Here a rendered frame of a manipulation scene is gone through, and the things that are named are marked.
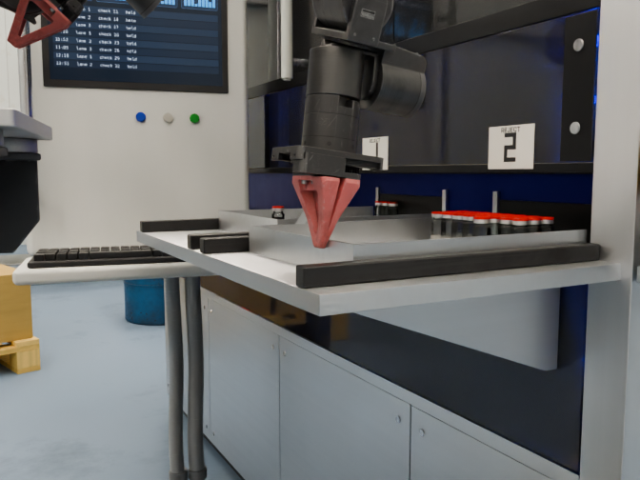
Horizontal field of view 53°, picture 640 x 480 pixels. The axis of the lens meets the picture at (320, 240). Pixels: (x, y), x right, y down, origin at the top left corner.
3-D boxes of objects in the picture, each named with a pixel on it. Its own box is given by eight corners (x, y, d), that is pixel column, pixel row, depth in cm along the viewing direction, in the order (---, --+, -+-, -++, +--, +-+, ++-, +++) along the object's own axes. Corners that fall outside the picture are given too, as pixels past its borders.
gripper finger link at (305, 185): (374, 253, 67) (383, 163, 66) (315, 250, 63) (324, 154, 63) (340, 247, 72) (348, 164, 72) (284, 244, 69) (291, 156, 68)
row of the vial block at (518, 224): (439, 241, 96) (439, 210, 95) (531, 254, 80) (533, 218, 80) (427, 242, 95) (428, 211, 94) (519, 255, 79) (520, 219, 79)
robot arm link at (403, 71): (320, -23, 67) (361, -21, 60) (408, 4, 72) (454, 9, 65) (295, 91, 70) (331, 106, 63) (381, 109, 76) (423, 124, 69)
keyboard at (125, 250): (225, 251, 146) (225, 241, 146) (237, 259, 133) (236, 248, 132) (34, 259, 133) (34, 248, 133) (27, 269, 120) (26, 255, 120)
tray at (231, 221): (371, 222, 135) (371, 206, 135) (453, 232, 112) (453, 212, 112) (218, 229, 119) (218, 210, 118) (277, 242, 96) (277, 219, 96)
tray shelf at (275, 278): (359, 230, 139) (359, 221, 139) (663, 274, 78) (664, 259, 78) (136, 241, 117) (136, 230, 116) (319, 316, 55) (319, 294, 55)
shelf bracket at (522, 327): (539, 363, 86) (543, 267, 85) (557, 369, 83) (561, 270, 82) (317, 407, 70) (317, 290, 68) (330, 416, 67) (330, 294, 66)
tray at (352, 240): (447, 238, 102) (447, 216, 101) (586, 257, 79) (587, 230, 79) (249, 251, 85) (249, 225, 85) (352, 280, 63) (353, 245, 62)
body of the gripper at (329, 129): (384, 175, 66) (390, 104, 66) (298, 164, 61) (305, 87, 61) (350, 176, 72) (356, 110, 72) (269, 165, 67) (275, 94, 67)
